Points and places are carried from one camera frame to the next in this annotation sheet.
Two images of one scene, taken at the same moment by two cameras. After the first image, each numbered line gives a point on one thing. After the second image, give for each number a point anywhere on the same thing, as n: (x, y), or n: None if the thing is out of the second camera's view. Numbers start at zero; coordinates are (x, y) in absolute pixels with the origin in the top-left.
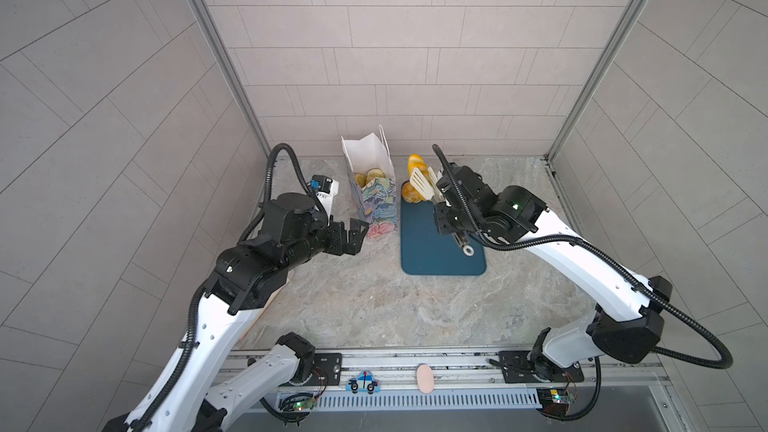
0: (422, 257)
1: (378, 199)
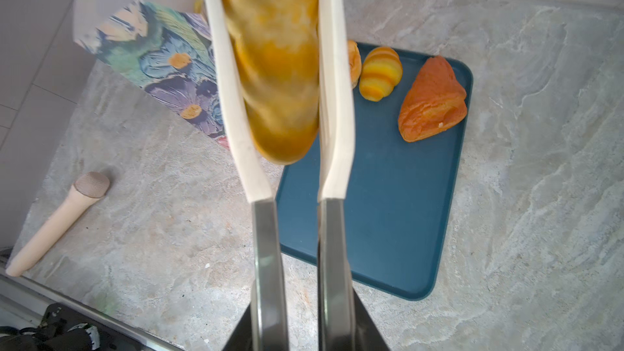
0: (405, 192)
1: (147, 21)
